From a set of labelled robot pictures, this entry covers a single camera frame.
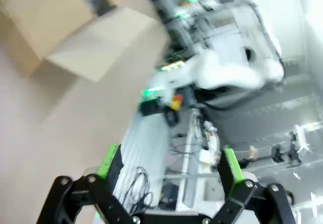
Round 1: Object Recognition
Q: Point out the controller with green lights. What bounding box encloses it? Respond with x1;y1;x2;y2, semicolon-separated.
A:
157;59;186;72

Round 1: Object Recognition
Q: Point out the yellow red emergency stop button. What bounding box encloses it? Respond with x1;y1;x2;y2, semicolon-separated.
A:
169;94;184;111

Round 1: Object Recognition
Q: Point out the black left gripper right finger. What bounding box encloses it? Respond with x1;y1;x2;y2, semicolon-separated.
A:
214;147;296;224

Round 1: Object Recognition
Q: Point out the large brown cardboard box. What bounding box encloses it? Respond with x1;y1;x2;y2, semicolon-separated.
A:
0;0;169;85

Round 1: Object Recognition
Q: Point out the black clamp stand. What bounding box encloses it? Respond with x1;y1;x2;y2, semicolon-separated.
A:
271;144;302;164

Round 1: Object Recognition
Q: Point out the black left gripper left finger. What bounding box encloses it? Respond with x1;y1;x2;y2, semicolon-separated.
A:
36;144;137;224

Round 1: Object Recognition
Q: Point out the thin black looped cable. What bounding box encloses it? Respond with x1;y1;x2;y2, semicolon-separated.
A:
122;165;156;211

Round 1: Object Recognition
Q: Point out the ribbed aluminium frame panel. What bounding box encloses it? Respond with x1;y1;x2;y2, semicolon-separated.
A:
112;111;172;211

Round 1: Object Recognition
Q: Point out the black cable along robot arm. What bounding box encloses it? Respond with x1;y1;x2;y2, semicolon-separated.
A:
199;0;287;113

